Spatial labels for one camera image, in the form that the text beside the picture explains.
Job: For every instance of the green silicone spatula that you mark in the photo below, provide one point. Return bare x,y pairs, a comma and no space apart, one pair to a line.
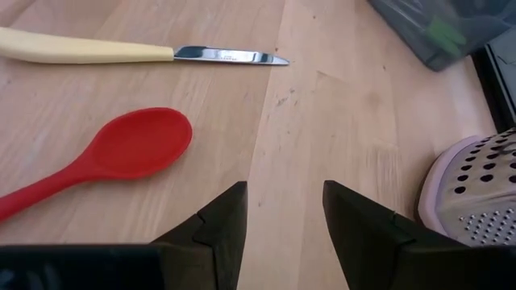
443,34

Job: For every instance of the pink steel box grater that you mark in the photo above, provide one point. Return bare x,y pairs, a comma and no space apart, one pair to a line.
475,193

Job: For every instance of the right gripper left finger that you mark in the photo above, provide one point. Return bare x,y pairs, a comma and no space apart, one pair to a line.
221,241

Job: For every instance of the red silicone spoon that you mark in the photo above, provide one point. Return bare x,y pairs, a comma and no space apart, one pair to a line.
141,145

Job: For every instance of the grey translucent plastic bin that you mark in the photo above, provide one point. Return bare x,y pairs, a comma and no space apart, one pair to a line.
403,24

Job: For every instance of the black aluminium table frame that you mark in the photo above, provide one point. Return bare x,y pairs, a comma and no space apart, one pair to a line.
485,88

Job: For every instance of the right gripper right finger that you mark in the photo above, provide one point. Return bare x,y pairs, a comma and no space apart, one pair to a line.
363,241

